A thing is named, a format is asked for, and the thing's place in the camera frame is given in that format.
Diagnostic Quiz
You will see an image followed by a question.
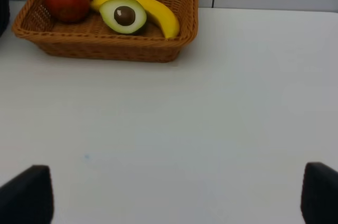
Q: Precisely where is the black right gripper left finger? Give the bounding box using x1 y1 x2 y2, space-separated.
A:
1 165 54 224

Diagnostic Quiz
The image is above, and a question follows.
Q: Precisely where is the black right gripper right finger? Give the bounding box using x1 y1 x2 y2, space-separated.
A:
301 162 337 224

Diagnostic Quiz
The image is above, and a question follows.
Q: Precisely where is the halved avocado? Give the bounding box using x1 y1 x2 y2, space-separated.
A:
99 0 147 35

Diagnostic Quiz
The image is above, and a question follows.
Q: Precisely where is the yellow banana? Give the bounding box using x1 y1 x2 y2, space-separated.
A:
90 0 180 39

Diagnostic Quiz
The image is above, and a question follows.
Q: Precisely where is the orange wicker basket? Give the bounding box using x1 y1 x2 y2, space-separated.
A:
12 0 199 63

